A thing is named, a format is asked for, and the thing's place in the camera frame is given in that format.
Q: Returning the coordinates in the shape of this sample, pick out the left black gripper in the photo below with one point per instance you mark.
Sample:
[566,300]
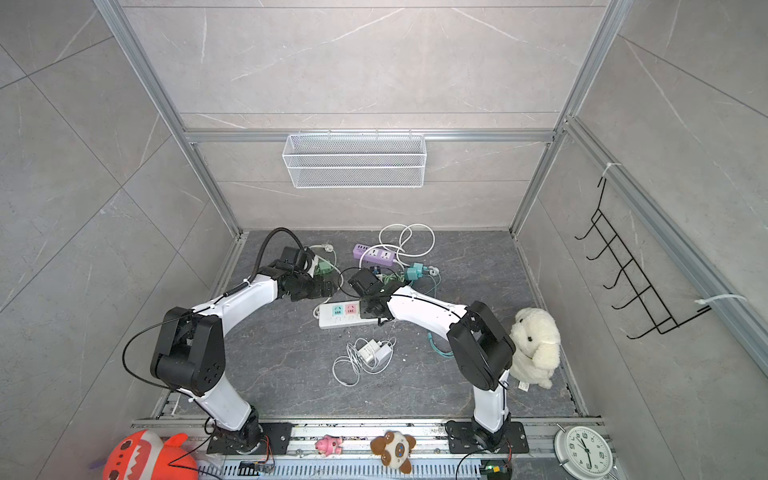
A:
[319,289]

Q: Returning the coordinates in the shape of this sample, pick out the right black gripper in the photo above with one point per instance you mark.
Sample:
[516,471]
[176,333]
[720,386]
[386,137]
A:
[364,310]

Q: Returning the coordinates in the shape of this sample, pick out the white pastel power strip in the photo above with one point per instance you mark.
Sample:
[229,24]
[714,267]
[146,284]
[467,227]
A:
[333,315]

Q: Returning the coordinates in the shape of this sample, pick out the white charger with cable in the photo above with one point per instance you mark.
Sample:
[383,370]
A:
[359,357]

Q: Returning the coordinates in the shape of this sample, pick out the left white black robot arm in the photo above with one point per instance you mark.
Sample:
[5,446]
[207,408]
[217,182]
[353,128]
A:
[190,353]

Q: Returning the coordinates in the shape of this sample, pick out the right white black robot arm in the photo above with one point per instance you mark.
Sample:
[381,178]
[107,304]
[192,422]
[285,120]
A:
[481,348]

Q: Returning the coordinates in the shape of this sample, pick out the teal charger plug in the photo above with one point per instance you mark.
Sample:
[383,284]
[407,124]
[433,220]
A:
[414,272]

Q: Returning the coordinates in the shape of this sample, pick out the purple power strip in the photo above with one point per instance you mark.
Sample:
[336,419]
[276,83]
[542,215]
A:
[381,254]

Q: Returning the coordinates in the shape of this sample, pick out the brown white plush toy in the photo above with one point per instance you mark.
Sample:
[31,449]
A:
[394,449]

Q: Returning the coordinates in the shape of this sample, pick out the small pink plush toy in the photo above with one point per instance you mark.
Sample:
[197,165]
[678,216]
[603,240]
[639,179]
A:
[329,445]

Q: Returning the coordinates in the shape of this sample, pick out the white plush dog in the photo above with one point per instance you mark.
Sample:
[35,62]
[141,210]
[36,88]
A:
[537,342]

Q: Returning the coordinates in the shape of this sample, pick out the red monster plush toy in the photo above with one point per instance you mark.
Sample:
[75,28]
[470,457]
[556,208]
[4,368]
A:
[144,455]

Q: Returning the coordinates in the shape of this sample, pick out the white analog clock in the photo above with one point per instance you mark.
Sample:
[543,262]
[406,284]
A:
[584,453]

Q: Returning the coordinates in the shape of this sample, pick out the white wire mesh basket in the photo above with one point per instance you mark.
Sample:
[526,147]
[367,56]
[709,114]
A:
[346,161]

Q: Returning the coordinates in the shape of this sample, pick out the black wall hook rack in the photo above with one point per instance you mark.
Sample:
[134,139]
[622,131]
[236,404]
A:
[631,273]

